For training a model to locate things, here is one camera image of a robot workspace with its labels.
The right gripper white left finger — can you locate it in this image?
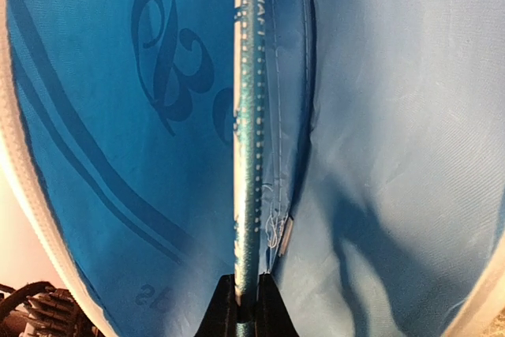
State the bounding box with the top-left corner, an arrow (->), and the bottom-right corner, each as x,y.
195,275 -> 238,337

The right gripper black triangular right finger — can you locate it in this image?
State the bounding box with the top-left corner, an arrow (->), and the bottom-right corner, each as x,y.
255,273 -> 299,337

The blue racket cover bag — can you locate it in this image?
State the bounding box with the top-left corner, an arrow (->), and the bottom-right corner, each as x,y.
1,0 -> 504,336

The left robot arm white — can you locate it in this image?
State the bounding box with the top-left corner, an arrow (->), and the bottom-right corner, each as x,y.
1,281 -> 103,337

